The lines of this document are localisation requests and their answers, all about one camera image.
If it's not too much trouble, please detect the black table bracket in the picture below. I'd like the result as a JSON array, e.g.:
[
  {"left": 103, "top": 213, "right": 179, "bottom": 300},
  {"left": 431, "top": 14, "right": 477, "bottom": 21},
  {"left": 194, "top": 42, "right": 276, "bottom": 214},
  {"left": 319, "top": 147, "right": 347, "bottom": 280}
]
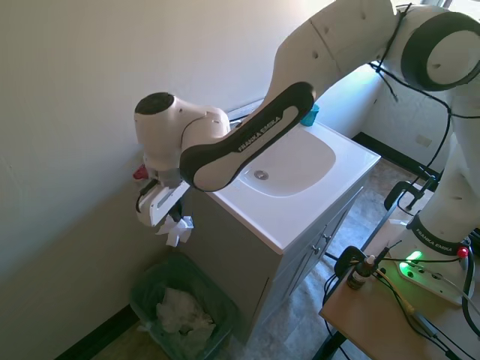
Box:
[{"left": 334, "top": 245, "right": 367, "bottom": 279}]

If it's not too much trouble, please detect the green lined trash bin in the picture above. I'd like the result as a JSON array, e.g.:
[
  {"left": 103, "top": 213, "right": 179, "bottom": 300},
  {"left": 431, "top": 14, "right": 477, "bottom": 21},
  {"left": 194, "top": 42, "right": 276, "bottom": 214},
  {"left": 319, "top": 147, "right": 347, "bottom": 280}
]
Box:
[{"left": 129, "top": 252, "right": 242, "bottom": 360}]

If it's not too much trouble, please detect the black C-clamp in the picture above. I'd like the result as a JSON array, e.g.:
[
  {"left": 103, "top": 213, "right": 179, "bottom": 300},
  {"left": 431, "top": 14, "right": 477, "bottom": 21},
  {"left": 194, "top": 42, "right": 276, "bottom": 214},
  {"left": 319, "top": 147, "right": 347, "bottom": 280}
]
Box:
[
  {"left": 411, "top": 174, "right": 440, "bottom": 211},
  {"left": 383, "top": 180, "right": 414, "bottom": 215}
]

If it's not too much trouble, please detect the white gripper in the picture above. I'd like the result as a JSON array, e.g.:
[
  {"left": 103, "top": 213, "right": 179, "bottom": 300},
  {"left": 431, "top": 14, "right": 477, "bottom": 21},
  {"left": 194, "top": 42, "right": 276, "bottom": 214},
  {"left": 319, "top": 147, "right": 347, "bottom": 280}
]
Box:
[{"left": 135, "top": 180, "right": 189, "bottom": 229}]

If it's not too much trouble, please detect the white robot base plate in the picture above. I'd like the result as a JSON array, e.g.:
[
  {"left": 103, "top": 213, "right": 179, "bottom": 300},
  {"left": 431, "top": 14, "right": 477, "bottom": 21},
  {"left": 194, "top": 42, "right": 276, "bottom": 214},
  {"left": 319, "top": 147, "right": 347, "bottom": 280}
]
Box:
[{"left": 377, "top": 239, "right": 470, "bottom": 307}]

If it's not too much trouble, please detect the crumpled paper waste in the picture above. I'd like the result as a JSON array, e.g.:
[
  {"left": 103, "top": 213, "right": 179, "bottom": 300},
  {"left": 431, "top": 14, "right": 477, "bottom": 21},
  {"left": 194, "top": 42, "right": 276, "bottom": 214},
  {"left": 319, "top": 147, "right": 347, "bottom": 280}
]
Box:
[{"left": 154, "top": 287, "right": 218, "bottom": 353}]

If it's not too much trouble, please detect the yellow cable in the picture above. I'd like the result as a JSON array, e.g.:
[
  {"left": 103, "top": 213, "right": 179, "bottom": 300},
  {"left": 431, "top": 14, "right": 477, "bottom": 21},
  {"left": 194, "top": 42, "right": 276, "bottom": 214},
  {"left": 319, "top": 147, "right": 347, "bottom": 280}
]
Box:
[{"left": 373, "top": 268, "right": 418, "bottom": 317}]

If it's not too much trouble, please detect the dark dropper bottle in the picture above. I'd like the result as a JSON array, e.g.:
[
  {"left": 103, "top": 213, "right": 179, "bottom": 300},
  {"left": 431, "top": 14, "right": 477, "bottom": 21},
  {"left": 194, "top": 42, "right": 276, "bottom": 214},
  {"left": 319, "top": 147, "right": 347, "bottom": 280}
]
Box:
[{"left": 346, "top": 254, "right": 378, "bottom": 290}]

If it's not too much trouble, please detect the grey vanity cabinet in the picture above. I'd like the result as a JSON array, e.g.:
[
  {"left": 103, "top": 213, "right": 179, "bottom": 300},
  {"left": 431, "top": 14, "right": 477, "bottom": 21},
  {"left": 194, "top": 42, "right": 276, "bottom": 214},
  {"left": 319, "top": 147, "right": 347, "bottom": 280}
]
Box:
[{"left": 182, "top": 184, "right": 377, "bottom": 347}]

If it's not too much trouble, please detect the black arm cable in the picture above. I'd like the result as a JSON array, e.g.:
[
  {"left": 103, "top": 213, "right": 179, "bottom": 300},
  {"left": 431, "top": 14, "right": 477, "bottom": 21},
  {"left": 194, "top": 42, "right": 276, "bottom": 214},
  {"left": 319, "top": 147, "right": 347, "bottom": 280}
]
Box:
[{"left": 368, "top": 2, "right": 452, "bottom": 181}]

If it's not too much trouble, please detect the white tissue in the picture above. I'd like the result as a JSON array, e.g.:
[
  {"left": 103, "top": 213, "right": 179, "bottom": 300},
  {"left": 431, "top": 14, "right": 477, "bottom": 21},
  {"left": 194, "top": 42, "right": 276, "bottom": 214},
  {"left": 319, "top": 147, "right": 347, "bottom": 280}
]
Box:
[{"left": 154, "top": 214, "right": 196, "bottom": 248}]

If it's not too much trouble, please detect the blue plastic cup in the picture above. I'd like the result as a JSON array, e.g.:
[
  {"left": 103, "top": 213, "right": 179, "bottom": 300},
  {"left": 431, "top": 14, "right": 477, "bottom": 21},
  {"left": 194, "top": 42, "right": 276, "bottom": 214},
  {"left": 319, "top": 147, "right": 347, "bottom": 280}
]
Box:
[{"left": 300, "top": 102, "right": 321, "bottom": 129}]

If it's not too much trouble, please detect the thick black cable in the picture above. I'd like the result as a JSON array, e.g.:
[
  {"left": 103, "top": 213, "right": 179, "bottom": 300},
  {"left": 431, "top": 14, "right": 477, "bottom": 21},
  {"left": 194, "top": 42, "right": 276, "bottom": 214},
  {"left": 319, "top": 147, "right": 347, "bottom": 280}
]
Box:
[{"left": 461, "top": 256, "right": 480, "bottom": 341}]

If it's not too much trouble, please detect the white ceramic sink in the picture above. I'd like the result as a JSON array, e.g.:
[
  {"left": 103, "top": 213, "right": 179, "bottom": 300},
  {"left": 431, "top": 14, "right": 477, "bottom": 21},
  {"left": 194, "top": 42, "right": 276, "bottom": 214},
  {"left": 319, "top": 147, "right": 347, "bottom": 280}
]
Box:
[{"left": 205, "top": 120, "right": 382, "bottom": 257}]

